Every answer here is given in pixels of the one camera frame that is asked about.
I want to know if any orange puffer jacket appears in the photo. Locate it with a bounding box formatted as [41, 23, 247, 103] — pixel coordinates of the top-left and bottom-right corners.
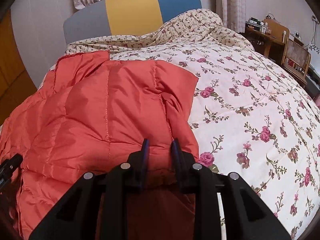
[1, 50, 199, 239]

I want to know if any floral quilted comforter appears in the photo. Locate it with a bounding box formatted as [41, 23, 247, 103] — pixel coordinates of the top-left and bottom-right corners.
[66, 9, 319, 239]

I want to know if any wooden wardrobe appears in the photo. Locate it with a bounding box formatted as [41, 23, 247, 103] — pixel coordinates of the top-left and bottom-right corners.
[0, 10, 37, 124]

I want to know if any wooden chair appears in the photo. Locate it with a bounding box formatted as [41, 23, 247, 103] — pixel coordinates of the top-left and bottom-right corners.
[282, 39, 311, 88]

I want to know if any wooden desk with clutter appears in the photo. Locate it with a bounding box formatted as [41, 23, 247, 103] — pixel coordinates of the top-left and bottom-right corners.
[245, 18, 290, 61]

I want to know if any grey yellow blue headboard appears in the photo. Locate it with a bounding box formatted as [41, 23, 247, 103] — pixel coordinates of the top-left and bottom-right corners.
[63, 0, 202, 44]

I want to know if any right patterned curtain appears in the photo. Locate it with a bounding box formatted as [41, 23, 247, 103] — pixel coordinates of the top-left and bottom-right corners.
[222, 0, 246, 33]

